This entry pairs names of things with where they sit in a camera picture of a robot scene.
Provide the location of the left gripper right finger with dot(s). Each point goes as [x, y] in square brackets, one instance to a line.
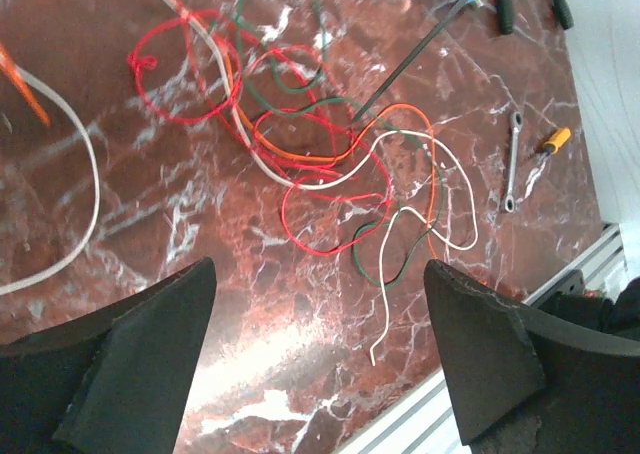
[525, 381]

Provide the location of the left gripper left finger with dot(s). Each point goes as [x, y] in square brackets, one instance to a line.
[113, 381]

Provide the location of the black zip tie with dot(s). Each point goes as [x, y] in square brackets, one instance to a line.
[439, 27]

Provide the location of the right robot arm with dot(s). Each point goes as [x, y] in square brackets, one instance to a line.
[568, 300]

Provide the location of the silver wrench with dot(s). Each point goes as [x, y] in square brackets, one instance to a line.
[516, 123]

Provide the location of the black screwdriver far right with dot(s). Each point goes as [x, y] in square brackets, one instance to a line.
[562, 13]

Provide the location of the orange handle tool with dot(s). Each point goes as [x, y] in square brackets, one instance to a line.
[553, 143]

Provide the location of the black handle screwdriver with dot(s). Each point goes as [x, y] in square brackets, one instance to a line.
[505, 15]

